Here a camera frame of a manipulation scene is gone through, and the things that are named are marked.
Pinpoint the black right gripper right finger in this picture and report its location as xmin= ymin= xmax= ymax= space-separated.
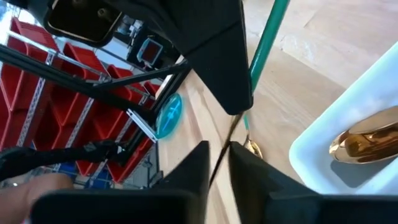
xmin=229 ymin=141 xmax=398 ymax=224

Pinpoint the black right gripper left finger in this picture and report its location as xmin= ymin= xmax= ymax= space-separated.
xmin=30 ymin=141 xmax=210 ymax=224

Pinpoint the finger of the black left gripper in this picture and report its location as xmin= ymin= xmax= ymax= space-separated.
xmin=174 ymin=0 xmax=253 ymax=116

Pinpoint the green-handled gold spoon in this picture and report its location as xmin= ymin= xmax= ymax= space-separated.
xmin=242 ymin=114 xmax=264 ymax=160
xmin=328 ymin=105 xmax=398 ymax=165

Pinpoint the blue-framed red screen device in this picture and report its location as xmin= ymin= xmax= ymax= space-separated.
xmin=136 ymin=37 xmax=164 ymax=67

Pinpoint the red plastic storage bin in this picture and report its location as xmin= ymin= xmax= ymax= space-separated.
xmin=107 ymin=65 xmax=138 ymax=91
xmin=9 ymin=17 xmax=60 ymax=54
xmin=33 ymin=93 xmax=94 ymax=151
xmin=62 ymin=42 xmax=110 ymax=94
xmin=0 ymin=58 xmax=50 ymax=151
xmin=93 ymin=90 xmax=147 ymax=141
xmin=105 ymin=136 xmax=155 ymax=184

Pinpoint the white cutlery tray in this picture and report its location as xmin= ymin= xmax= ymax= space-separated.
xmin=288 ymin=40 xmax=398 ymax=196

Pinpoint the blue plastic storage bin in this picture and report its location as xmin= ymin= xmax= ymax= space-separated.
xmin=60 ymin=161 xmax=105 ymax=189

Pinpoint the teal translucent round plate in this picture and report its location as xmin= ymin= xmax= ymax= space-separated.
xmin=154 ymin=92 xmax=184 ymax=140

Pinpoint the person's hand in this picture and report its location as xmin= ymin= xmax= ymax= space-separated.
xmin=0 ymin=172 xmax=74 ymax=224

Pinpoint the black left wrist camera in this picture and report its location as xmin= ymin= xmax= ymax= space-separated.
xmin=43 ymin=0 xmax=124 ymax=48

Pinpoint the black braided cable sleeve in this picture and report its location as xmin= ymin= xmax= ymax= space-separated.
xmin=0 ymin=139 xmax=127 ymax=183

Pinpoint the silver metal bracket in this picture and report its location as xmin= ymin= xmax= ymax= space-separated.
xmin=126 ymin=108 xmax=159 ymax=143

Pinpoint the chrome wire shelf rack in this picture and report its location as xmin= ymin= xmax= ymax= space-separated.
xmin=0 ymin=15 xmax=162 ymax=190

